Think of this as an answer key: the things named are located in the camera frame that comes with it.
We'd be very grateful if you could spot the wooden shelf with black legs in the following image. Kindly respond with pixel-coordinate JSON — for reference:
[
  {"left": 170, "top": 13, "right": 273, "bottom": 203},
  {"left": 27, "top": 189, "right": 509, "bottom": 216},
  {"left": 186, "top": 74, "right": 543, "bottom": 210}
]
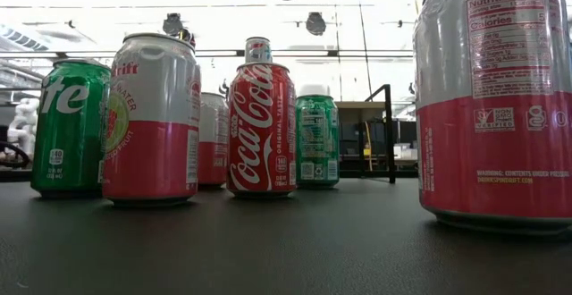
[{"left": 333, "top": 83, "right": 398, "bottom": 185}]

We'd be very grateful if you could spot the white and red Spindrift can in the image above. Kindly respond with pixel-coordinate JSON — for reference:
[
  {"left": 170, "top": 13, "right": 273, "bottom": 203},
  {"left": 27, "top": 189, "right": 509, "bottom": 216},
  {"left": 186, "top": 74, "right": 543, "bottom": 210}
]
[
  {"left": 412, "top": 0, "right": 572, "bottom": 236},
  {"left": 101, "top": 32, "right": 202, "bottom": 207},
  {"left": 198, "top": 91, "right": 230, "bottom": 190}
]

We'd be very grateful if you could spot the green Sprite can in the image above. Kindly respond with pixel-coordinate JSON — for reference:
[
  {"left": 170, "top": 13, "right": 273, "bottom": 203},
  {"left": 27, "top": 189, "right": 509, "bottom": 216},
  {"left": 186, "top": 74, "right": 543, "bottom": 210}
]
[
  {"left": 294, "top": 84, "right": 341, "bottom": 190},
  {"left": 29, "top": 58, "right": 112, "bottom": 199}
]

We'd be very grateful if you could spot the round ceiling fixture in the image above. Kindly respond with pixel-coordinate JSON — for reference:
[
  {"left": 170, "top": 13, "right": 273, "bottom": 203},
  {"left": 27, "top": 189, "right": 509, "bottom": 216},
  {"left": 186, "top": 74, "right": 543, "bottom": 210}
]
[
  {"left": 162, "top": 12, "right": 185, "bottom": 37},
  {"left": 305, "top": 12, "right": 328, "bottom": 37}
]

